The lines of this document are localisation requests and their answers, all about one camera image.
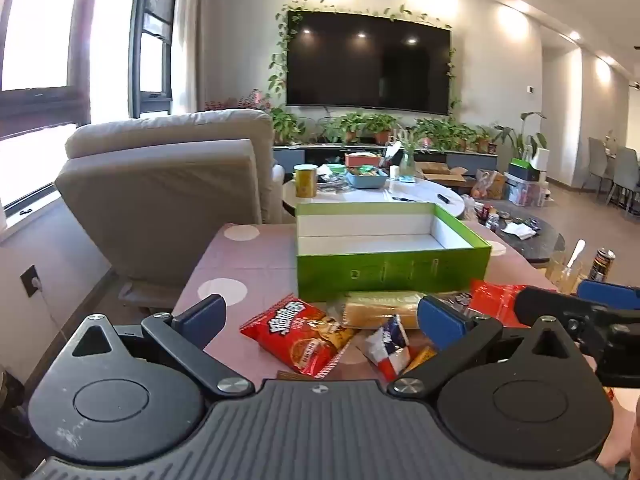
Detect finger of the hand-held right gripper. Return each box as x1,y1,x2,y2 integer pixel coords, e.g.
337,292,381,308
576,280,640,311
515,286,598,333

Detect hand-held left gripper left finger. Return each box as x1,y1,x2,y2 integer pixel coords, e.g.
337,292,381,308
70,294,256,401

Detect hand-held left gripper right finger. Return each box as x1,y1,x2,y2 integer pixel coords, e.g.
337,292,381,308
387,294,572,401

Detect orange snack packet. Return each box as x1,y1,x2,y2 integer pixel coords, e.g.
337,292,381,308
400,345,438,376

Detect large red snack bag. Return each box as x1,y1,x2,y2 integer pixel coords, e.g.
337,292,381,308
470,280,532,329

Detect blue white red snack packet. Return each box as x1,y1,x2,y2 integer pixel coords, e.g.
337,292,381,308
362,314,414,383

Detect clear yellow bread packet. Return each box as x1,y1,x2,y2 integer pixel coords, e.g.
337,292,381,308
340,290,426,331

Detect green cardboard box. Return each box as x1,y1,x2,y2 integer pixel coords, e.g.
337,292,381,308
295,201,493,304

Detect red chip bag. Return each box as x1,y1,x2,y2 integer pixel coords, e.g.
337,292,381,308
240,297,359,379

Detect black drink can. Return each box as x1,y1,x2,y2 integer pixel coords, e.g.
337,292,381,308
587,247,617,282

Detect drinking glass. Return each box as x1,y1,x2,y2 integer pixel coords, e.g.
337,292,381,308
546,250,588,294

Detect white spoon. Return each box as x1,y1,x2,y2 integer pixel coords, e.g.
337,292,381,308
564,239,587,281

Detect dark round low table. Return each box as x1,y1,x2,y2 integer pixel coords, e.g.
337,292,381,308
479,202,566,266

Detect pink polka dot tablecloth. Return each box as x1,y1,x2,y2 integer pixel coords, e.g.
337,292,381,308
172,222,640,471

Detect white crumpled paper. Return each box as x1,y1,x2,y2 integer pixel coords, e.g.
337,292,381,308
501,221,539,239

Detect clear plastic storage box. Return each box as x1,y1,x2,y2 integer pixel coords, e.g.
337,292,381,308
505,174,545,207

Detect clear plastic bag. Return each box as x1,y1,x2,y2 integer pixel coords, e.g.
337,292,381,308
459,194,482,222

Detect grey dining chair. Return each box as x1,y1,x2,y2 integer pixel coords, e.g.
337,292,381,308
606,146,640,212
581,136,614,194

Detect white oval coffee table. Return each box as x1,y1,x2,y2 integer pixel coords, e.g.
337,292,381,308
281,172,466,222

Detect green black box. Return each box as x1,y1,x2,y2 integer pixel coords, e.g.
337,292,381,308
509,158,541,181

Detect beige sofa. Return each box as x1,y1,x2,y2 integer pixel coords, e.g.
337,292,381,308
54,108,287,311

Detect open cardboard box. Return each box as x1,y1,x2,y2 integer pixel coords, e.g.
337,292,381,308
417,161,468,192

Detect blue basket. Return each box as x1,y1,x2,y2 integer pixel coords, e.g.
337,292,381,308
346,166,390,190

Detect glass vase with green plant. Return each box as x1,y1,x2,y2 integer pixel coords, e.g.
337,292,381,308
395,127,421,177

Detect large leafy floor plant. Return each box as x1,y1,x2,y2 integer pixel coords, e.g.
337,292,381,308
494,111,548,161

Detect yellow can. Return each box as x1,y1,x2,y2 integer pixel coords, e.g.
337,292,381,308
293,163,319,198

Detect crumpled clear plastic wrappers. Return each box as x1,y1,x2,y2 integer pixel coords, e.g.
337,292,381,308
316,170,352,194

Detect grey television cabinet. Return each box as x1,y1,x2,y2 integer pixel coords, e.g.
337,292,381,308
272,141,501,177

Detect row of potted green plants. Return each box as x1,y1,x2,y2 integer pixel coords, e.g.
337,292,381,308
270,107,498,154

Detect red flowering plant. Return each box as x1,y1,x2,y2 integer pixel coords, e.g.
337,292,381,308
205,89,273,112

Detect light curtain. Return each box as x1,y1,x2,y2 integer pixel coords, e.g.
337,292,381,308
170,0,212,116

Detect dark framed window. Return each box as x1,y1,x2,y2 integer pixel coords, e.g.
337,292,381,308
129,0,179,119

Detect large bright window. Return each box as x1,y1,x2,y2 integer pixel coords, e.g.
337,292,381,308
0,0,92,213

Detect wall socket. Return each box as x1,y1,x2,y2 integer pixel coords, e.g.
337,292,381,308
20,265,44,299

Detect black wall television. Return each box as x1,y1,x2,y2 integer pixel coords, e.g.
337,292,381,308
285,10,452,116

